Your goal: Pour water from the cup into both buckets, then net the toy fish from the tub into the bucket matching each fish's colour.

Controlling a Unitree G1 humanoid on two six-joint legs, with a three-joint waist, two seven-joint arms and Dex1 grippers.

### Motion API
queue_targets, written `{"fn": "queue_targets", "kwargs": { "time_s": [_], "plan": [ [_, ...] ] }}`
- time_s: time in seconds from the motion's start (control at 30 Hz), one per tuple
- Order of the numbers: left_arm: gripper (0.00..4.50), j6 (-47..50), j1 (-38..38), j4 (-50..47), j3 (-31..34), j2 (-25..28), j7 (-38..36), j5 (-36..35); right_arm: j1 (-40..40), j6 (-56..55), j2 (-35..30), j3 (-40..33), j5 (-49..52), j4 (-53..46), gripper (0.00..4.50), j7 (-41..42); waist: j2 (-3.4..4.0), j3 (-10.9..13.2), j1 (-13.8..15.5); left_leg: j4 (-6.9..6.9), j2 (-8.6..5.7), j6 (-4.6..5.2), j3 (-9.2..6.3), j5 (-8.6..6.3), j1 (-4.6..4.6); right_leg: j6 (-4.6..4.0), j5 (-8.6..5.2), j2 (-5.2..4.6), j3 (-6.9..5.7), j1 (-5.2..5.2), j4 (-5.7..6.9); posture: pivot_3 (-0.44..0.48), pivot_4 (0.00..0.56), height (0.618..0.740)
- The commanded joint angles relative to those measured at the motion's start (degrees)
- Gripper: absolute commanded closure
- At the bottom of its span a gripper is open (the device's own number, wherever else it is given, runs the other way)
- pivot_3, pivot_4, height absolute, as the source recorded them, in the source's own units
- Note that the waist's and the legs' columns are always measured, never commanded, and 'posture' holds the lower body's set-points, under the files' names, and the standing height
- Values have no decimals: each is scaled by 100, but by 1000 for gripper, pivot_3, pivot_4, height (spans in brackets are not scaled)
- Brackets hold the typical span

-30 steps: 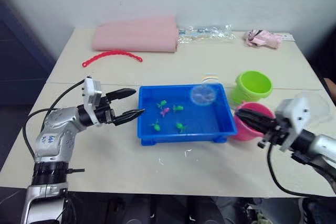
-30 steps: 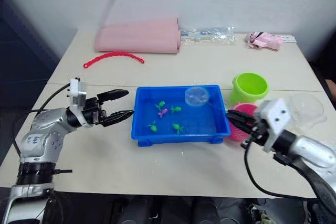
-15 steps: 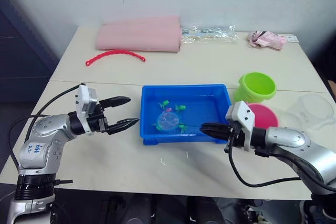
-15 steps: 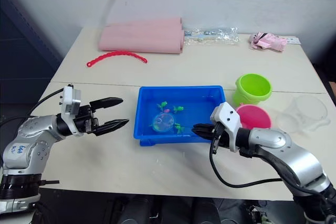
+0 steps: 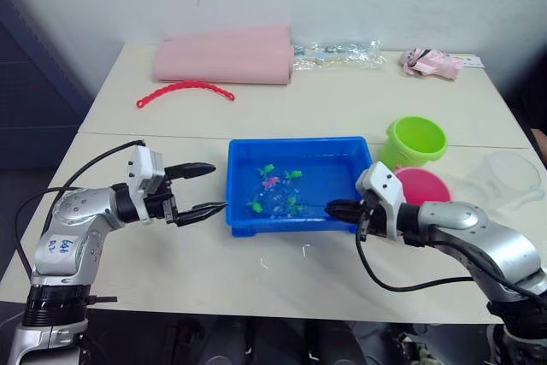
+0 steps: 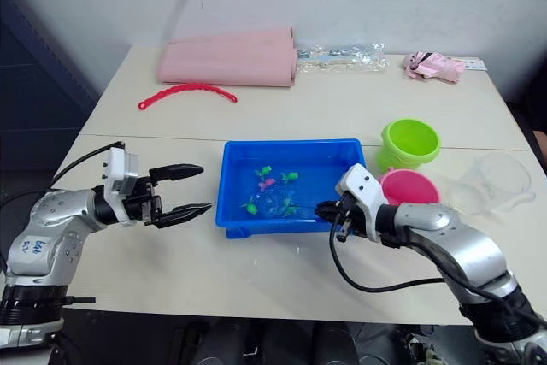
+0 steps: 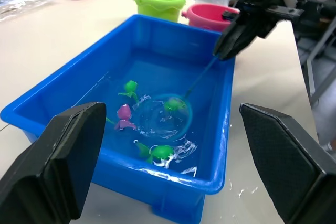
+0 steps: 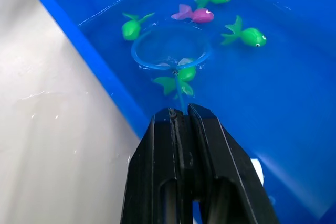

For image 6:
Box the red plastic chain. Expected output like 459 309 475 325
137 81 239 111

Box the pink plastic bucket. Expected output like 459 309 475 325
379 168 442 209

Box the clear plastic bag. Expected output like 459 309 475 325
295 42 391 75

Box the blue plastic tub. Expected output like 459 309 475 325
215 138 368 239

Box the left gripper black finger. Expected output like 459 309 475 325
155 203 214 230
149 163 205 183

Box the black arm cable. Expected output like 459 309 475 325
0 141 126 212
327 206 448 294

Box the white paper card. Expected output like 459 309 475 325
462 57 489 72

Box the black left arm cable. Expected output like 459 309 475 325
0 141 126 212

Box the pink folded toy bundle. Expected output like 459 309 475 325
402 50 467 84

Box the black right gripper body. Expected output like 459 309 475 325
337 192 359 234

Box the green plastic bucket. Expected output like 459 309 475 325
376 118 442 174

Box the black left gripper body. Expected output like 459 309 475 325
124 173 163 226

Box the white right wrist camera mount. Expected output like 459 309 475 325
334 163 388 243

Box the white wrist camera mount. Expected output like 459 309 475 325
334 163 388 243
102 146 141 227

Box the clear plastic cup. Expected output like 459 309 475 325
448 151 537 217

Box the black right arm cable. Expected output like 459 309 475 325
327 206 448 294

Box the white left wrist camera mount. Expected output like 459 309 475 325
102 146 141 227

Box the blue hoop fishing net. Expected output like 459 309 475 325
262 194 326 219

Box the pink rolled mat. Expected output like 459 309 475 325
155 26 300 89

